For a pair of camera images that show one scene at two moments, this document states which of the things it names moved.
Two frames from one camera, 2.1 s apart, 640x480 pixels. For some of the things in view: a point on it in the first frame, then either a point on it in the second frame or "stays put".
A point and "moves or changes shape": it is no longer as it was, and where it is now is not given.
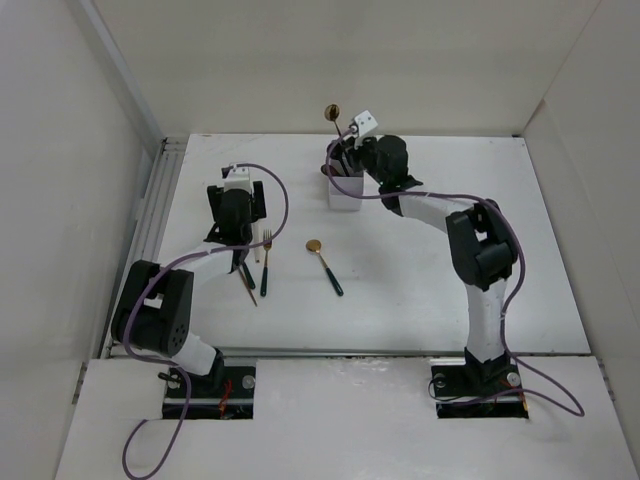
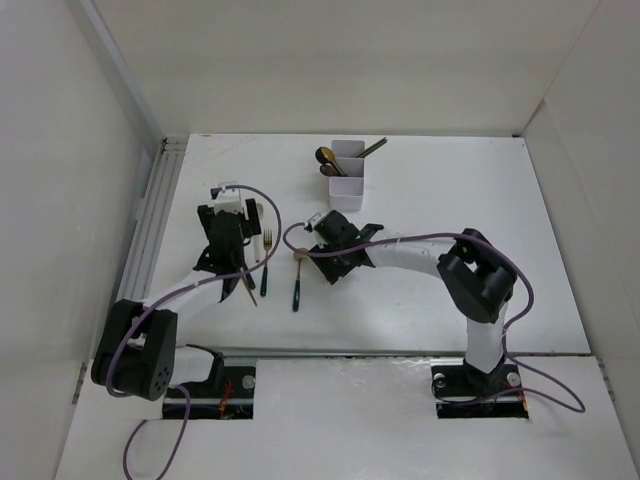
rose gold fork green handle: x=248 y=276 stays put
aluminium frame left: x=145 y=242 stays put
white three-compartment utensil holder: x=353 y=184 stays put
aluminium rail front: x=250 y=356 stays put
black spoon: x=337 y=153 → x=320 y=156
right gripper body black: x=364 y=156 → x=334 y=266
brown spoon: x=332 y=170 stays put
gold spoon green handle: x=332 y=112 moves or changes shape
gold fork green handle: x=264 y=276 stays put
